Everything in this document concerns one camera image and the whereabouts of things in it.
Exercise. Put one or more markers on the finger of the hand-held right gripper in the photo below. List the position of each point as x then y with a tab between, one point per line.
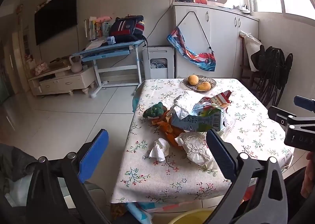
279	114
305	102

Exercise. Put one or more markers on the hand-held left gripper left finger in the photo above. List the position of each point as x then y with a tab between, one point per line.
94	155

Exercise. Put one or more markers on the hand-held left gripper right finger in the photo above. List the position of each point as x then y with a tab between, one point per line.
221	155

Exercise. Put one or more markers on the light blue milk carton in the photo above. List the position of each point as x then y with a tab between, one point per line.
196	120

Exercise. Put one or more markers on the red snack wrapper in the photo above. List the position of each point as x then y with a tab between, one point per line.
221	98

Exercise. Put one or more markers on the white tissue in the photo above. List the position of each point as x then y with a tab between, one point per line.
161	150

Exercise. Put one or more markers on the orange carrot with pale end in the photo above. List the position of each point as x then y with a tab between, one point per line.
163	122

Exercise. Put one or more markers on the yellow basin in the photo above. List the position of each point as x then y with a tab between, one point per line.
192	217

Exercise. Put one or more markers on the green patterned soft toy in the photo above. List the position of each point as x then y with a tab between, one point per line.
153	110

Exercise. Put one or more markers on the person's right forearm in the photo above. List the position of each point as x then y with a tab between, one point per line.
300	201

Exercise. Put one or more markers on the person's right hand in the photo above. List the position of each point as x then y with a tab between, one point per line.
311	167

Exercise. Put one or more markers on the folded black chairs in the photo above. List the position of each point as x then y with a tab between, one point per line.
273	71

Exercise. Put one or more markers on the wooden chair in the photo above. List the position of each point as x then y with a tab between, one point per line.
244	66

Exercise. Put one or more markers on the floral tablecloth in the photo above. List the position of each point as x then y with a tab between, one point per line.
152	177

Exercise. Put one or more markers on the yellow mango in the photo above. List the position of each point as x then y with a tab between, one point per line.
204	86
193	80

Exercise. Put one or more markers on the white bag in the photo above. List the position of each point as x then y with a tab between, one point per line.
252	46

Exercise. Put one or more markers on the dark woven fruit basket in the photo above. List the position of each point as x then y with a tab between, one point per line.
211	81

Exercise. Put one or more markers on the light blue plastic cover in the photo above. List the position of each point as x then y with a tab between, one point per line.
139	215

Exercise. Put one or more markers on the cream television stand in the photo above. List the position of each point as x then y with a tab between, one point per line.
61	83

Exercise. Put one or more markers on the dark cloth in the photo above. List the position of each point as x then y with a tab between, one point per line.
14	162

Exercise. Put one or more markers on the pink kettlebell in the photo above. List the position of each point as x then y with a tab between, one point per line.
76	66

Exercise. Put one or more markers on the white cabinet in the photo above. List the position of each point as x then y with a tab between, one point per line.
221	32

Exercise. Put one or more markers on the pink flower box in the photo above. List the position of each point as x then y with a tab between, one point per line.
41	69

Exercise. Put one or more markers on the blue study desk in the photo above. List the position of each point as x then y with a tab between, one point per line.
105	51

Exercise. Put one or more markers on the white paper sheet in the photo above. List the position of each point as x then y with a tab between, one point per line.
94	44

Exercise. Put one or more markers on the white sneakers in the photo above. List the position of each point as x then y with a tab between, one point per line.
241	8

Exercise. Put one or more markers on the small blue box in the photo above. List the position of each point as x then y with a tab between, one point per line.
110	40

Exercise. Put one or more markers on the row of books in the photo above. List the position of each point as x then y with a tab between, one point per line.
94	29

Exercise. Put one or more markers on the dark blue backpack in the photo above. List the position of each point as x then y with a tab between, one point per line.
125	29

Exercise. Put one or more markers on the pink plush toy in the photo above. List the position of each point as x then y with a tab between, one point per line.
103	19

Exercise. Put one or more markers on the black television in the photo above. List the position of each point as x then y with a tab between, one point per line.
55	17

